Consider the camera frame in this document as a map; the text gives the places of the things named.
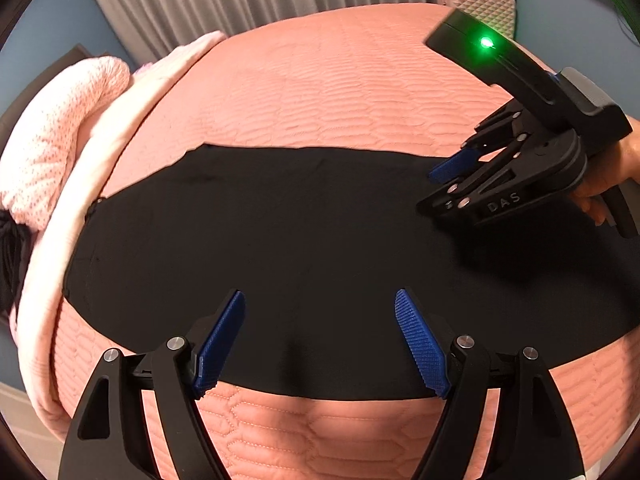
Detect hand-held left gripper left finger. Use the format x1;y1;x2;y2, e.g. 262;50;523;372
57;290;247;480

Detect person's right hand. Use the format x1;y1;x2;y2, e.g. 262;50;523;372
574;117;640;227

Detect dark grey headboard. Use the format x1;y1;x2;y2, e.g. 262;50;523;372
0;44;91;146

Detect black pants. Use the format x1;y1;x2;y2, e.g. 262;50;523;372
62;144;640;402

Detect pink quilted bedspread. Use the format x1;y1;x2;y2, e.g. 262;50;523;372
50;2;640;480

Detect pink dotted pillow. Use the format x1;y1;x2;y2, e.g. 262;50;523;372
0;56;132;228

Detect black cloth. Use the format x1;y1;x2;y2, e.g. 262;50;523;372
0;210;33;321

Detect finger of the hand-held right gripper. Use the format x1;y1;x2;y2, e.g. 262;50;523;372
427;101;532;186
416;141;568;227

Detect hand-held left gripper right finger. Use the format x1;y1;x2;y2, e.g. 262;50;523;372
394;287;586;480

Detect light pink blanket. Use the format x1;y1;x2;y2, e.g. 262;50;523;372
10;30;228;418

